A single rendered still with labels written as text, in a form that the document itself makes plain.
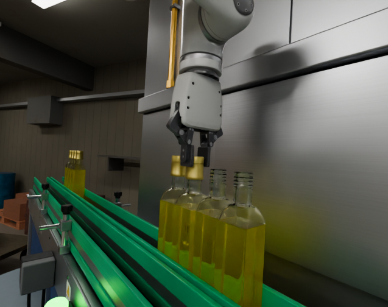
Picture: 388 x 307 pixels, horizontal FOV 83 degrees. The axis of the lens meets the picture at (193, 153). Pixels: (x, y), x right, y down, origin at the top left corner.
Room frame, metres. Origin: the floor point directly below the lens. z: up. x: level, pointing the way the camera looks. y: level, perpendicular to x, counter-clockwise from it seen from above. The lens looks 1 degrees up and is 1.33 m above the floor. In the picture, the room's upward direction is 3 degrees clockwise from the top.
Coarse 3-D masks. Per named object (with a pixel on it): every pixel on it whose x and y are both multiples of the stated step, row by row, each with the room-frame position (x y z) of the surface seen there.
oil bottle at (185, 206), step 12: (192, 192) 0.41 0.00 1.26; (180, 204) 0.41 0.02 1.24; (192, 204) 0.40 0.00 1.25; (180, 216) 0.41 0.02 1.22; (192, 216) 0.39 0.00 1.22; (180, 228) 0.41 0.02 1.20; (192, 228) 0.39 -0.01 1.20; (180, 240) 0.41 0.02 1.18; (192, 240) 0.39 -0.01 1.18; (180, 252) 0.41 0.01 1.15; (192, 252) 0.40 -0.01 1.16; (180, 264) 0.40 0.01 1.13
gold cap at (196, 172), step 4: (196, 160) 0.41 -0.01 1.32; (200, 160) 0.41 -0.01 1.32; (196, 164) 0.41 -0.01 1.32; (200, 164) 0.42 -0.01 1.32; (188, 168) 0.42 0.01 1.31; (192, 168) 0.41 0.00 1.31; (196, 168) 0.41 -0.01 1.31; (200, 168) 0.42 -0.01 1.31; (188, 172) 0.42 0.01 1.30; (192, 172) 0.41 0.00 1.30; (196, 172) 0.41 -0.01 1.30; (200, 172) 0.42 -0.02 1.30; (188, 176) 0.41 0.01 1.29; (192, 176) 0.41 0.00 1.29; (196, 176) 0.41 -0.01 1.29; (200, 176) 0.42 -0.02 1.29
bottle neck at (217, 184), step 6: (210, 174) 0.38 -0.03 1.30; (216, 174) 0.37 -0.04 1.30; (222, 174) 0.37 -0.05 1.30; (210, 180) 0.38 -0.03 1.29; (216, 180) 0.37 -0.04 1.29; (222, 180) 0.37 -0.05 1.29; (210, 186) 0.38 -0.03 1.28; (216, 186) 0.37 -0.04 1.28; (222, 186) 0.37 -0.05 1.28; (210, 192) 0.38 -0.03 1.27; (216, 192) 0.37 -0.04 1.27; (222, 192) 0.38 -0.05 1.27
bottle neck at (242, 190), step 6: (240, 174) 0.33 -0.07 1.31; (246, 174) 0.32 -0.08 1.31; (252, 174) 0.33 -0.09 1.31; (234, 180) 0.34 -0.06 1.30; (240, 180) 0.33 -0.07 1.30; (246, 180) 0.33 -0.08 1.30; (252, 180) 0.33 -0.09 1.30; (234, 186) 0.34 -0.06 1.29; (240, 186) 0.33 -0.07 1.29; (246, 186) 0.32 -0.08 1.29; (252, 186) 0.33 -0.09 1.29; (234, 192) 0.34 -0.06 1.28; (240, 192) 0.33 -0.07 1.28; (246, 192) 0.33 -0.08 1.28; (234, 198) 0.33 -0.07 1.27; (240, 198) 0.33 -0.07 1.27; (246, 198) 0.33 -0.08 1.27; (240, 204) 0.33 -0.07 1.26; (246, 204) 0.33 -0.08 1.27
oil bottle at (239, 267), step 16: (224, 208) 0.34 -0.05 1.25; (240, 208) 0.32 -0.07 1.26; (256, 208) 0.33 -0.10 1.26; (224, 224) 0.33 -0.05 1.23; (240, 224) 0.31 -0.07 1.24; (256, 224) 0.32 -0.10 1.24; (224, 240) 0.33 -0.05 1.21; (240, 240) 0.30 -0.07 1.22; (256, 240) 0.32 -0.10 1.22; (224, 256) 0.33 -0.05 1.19; (240, 256) 0.30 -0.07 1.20; (256, 256) 0.32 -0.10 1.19; (224, 272) 0.32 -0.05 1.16; (240, 272) 0.30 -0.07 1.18; (256, 272) 0.32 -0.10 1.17; (224, 288) 0.32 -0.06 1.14; (240, 288) 0.30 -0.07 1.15; (256, 288) 0.32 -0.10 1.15; (240, 304) 0.30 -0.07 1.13; (256, 304) 0.32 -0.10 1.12
